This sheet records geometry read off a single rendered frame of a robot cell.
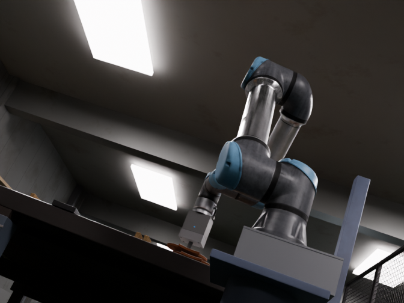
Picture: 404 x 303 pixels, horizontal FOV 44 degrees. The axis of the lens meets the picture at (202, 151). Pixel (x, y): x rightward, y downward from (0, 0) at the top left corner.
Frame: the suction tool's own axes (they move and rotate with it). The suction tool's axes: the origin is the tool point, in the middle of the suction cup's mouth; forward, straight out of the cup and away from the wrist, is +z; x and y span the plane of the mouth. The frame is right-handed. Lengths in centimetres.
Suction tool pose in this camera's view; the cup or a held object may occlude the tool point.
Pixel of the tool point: (186, 254)
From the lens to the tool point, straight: 176.6
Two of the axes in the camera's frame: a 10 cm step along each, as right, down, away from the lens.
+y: -9.2, -2.4, 3.0
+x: -1.5, -4.9, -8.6
